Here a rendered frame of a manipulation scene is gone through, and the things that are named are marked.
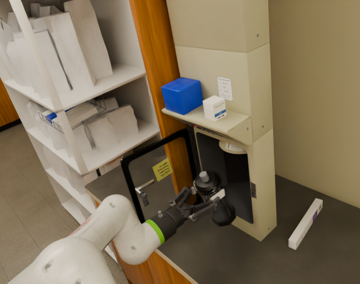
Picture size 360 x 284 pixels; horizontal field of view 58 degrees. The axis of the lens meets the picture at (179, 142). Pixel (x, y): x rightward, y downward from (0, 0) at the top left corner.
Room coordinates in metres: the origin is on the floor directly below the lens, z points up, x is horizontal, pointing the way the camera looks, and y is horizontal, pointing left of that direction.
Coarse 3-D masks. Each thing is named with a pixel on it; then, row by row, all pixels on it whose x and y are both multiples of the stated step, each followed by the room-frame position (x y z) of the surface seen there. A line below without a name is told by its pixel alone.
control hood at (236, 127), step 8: (168, 112) 1.06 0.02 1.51; (192, 112) 1.02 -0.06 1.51; (200, 112) 1.00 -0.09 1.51; (232, 112) 0.95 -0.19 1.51; (184, 120) 1.01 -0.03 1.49; (192, 120) 0.96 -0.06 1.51; (200, 120) 0.95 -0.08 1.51; (208, 120) 0.93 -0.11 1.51; (224, 120) 0.91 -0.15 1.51; (232, 120) 0.90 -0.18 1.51; (240, 120) 0.89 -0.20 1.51; (248, 120) 0.89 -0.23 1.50; (208, 128) 0.91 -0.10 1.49; (216, 128) 0.87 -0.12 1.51; (224, 128) 0.86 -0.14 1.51; (232, 128) 0.85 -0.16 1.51; (240, 128) 0.87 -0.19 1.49; (248, 128) 0.89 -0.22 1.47; (224, 136) 0.93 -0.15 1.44; (232, 136) 0.85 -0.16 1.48; (240, 136) 0.87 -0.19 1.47; (248, 136) 0.89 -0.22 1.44; (248, 144) 0.89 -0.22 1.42
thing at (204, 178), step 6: (204, 174) 0.94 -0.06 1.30; (210, 174) 0.96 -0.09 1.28; (216, 174) 0.96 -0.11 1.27; (198, 180) 0.95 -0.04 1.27; (204, 180) 0.93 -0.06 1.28; (210, 180) 0.93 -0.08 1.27; (216, 180) 0.93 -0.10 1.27; (198, 186) 0.93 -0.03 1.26; (204, 186) 0.92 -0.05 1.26; (210, 186) 0.91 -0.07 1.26
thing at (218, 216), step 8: (200, 192) 0.91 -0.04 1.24; (208, 192) 0.90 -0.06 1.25; (216, 192) 0.91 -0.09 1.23; (208, 200) 0.92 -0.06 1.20; (224, 200) 0.93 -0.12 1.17; (216, 208) 0.92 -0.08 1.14; (224, 208) 0.93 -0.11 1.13; (232, 208) 0.96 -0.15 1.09; (216, 216) 0.93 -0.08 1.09; (224, 216) 0.93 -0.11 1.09
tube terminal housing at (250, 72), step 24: (192, 48) 1.09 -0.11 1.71; (264, 48) 0.95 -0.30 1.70; (192, 72) 1.10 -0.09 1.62; (216, 72) 1.01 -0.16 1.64; (240, 72) 0.93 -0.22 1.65; (264, 72) 0.95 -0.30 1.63; (240, 96) 0.93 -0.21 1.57; (264, 96) 0.94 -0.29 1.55; (264, 120) 0.94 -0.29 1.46; (240, 144) 0.95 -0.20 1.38; (264, 144) 0.94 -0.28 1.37; (264, 168) 0.93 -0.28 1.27; (264, 192) 0.93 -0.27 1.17; (264, 216) 0.92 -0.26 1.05
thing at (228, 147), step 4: (220, 140) 1.08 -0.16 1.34; (220, 144) 1.07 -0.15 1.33; (224, 144) 1.04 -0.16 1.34; (228, 144) 1.03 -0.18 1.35; (224, 148) 1.04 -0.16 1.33; (228, 148) 1.02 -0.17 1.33; (232, 148) 1.01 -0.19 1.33; (236, 148) 1.00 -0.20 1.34; (240, 148) 1.00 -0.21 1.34; (228, 152) 1.02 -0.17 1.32; (232, 152) 1.01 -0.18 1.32; (236, 152) 1.00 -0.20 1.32; (240, 152) 0.99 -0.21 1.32; (244, 152) 0.99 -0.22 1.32
